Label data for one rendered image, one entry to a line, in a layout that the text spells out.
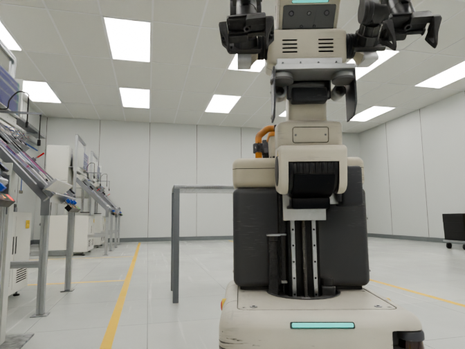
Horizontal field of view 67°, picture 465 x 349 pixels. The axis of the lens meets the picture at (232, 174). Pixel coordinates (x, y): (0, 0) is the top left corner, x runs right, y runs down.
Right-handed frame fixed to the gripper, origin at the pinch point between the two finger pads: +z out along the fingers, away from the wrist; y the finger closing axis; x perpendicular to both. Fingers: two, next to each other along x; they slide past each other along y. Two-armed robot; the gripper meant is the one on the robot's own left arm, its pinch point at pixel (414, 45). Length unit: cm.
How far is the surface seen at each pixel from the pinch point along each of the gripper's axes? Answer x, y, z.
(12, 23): 175, -352, -312
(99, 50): 251, -281, -348
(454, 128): 533, 336, -403
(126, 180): 646, -392, -375
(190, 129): 634, -242, -520
